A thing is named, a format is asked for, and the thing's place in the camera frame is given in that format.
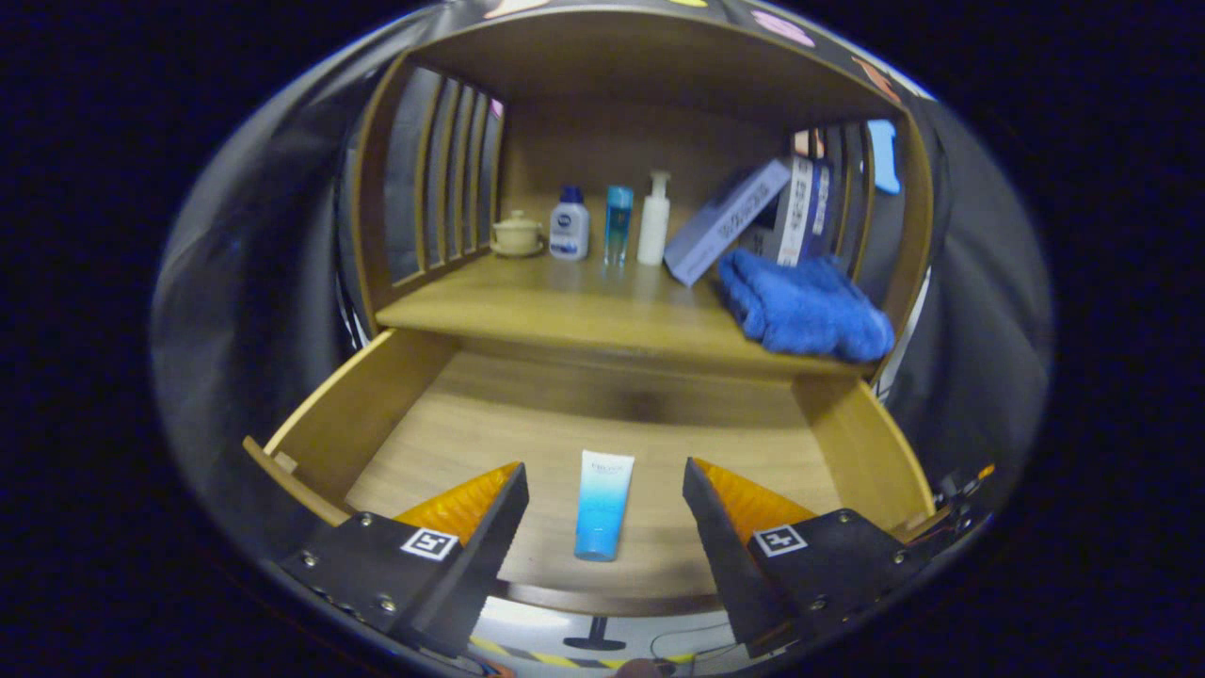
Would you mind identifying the black backdrop cloth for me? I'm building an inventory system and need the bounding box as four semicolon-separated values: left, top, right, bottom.
151;0;1055;566

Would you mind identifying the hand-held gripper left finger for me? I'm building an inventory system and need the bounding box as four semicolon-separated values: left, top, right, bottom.
278;461;530;660

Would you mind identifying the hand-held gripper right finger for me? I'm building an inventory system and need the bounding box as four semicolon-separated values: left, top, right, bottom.
683;458;933;660

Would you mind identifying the wooden countertop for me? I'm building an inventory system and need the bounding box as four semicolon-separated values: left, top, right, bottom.
377;250;876;379

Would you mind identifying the dark blue spine book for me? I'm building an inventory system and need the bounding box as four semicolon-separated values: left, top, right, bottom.
808;160;834;260

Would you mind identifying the beige lidded teacup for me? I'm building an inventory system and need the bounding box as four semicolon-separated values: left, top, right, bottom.
490;210;547;258

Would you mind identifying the white bottle with blue cap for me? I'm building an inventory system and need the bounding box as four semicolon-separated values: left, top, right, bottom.
549;186;591;262

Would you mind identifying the yellow black floor tape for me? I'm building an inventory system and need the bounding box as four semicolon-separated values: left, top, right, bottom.
469;636;702;671

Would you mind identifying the white spine book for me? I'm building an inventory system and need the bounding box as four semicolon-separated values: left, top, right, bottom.
744;155;816;267

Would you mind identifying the wooden cabinet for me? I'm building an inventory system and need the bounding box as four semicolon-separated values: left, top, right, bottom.
339;5;942;387

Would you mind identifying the blue white cosmetic tube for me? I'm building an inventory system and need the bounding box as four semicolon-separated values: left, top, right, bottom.
574;450;635;563

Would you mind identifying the clear blue bottle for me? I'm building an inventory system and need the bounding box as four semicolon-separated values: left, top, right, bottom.
603;185;635;267

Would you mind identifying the blue towel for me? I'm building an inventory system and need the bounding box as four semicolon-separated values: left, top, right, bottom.
717;248;896;363

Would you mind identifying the white pump bottle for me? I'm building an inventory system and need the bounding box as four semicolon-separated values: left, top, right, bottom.
636;170;672;266

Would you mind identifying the lavender book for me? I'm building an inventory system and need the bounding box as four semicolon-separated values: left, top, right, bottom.
663;157;794;287

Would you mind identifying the black clamp with orange tip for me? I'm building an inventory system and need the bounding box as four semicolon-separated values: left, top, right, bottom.
932;461;999;538

